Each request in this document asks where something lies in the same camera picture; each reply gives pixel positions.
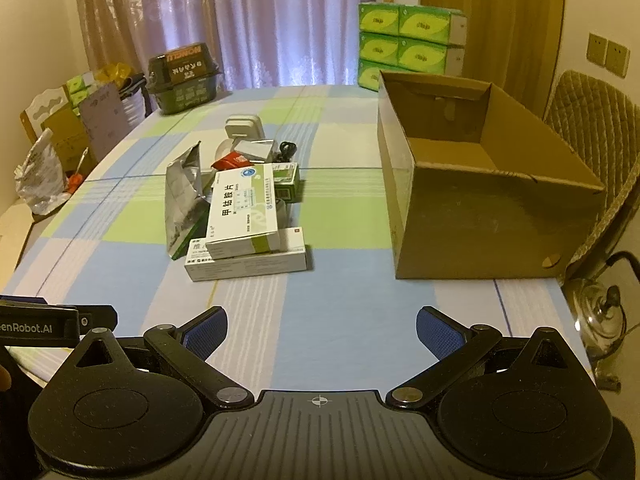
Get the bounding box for wooden door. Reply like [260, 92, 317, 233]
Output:
[420, 0, 565, 117]

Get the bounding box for white night light plug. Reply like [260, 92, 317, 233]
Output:
[224, 114, 265, 140]

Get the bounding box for white device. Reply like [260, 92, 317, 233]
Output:
[233, 139, 277, 164]

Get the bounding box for red snack packet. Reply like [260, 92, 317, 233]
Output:
[212, 151, 253, 171]

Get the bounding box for purple curtain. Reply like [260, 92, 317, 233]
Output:
[76, 0, 371, 90]

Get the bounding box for silver foil bag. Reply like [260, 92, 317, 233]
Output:
[164, 143, 209, 260]

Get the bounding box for glass kettle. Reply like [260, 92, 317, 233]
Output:
[563, 278, 627, 393]

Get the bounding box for stack of green tissue packs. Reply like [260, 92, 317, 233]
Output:
[357, 2, 468, 91]

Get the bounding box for wall power sockets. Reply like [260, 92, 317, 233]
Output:
[586, 32, 630, 78]

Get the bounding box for orange handled screwdriver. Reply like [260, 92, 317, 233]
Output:
[66, 148, 90, 195]

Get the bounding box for brown cardboard pieces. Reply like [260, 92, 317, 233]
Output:
[20, 84, 131, 176]

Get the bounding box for white plastic bag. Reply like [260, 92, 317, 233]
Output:
[14, 128, 70, 217]

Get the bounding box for quilted brown chair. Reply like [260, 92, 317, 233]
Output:
[544, 70, 639, 278]

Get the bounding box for green white carton box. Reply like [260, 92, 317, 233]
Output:
[272, 162, 300, 203]

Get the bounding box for dark green food container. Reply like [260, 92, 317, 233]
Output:
[148, 42, 220, 115]

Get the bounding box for long white medicine box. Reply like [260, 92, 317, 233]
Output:
[184, 226, 307, 282]

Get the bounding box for large cardboard box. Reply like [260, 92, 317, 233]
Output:
[378, 72, 604, 280]

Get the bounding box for white green medicine box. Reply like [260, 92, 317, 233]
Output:
[205, 164, 280, 260]

